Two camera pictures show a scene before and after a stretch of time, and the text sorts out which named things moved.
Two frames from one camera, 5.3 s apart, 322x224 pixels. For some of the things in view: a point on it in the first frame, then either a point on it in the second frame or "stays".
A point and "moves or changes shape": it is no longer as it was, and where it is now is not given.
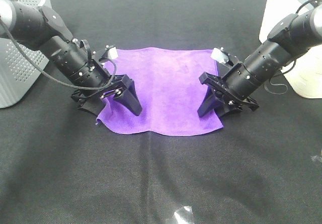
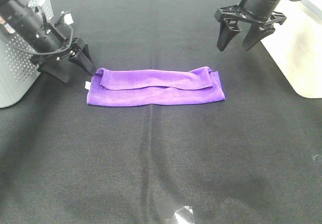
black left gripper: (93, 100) to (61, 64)
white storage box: (285, 0) stays
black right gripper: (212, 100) to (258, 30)
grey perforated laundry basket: (20, 66) stays
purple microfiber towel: (167, 85) moves or changes shape
